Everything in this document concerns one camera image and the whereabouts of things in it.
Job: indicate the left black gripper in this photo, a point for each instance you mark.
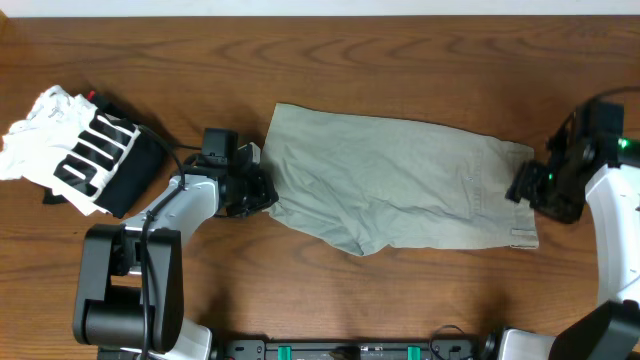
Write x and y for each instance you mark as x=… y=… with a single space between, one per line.
x=257 y=190

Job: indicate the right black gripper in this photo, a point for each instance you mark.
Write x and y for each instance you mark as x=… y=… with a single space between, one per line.
x=525 y=188

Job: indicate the grey-green shorts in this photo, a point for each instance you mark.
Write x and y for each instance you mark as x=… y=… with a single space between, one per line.
x=364 y=183

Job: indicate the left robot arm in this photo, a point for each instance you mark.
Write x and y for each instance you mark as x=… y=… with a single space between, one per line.
x=130 y=293

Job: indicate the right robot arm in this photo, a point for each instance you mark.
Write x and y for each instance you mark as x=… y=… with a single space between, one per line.
x=593 y=166

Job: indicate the white black printed folded shirt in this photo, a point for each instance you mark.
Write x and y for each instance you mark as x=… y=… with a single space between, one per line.
x=83 y=150

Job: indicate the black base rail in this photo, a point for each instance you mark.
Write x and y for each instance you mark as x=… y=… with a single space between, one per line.
x=447 y=343

